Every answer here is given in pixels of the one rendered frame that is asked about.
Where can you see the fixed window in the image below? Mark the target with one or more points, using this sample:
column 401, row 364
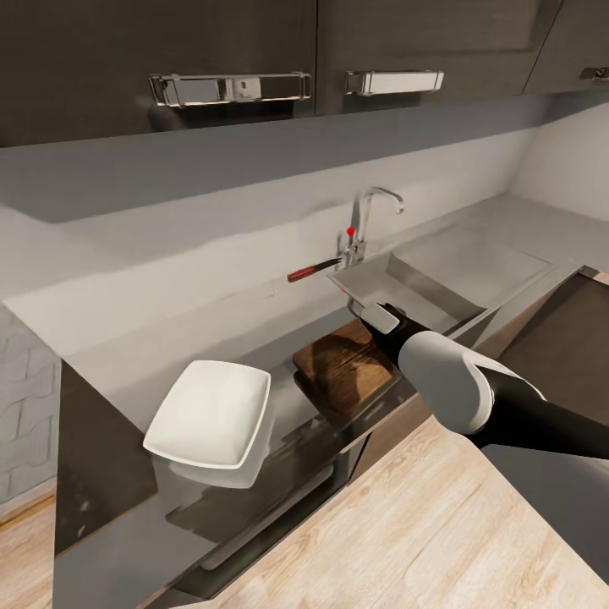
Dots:
column 30, row 389

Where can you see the drop in sink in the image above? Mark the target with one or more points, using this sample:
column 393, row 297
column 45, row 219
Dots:
column 447, row 280

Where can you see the parer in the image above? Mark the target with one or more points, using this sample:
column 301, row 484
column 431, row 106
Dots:
column 310, row 269

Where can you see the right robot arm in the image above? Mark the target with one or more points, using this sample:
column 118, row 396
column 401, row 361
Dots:
column 557, row 460

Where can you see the bowl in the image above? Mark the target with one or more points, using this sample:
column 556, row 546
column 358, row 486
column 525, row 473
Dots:
column 211, row 415

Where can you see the cutting board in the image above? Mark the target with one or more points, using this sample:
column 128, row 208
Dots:
column 345, row 367

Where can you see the cabinet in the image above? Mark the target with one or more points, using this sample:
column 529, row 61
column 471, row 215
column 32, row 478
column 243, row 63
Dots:
column 575, row 54
column 92, row 69

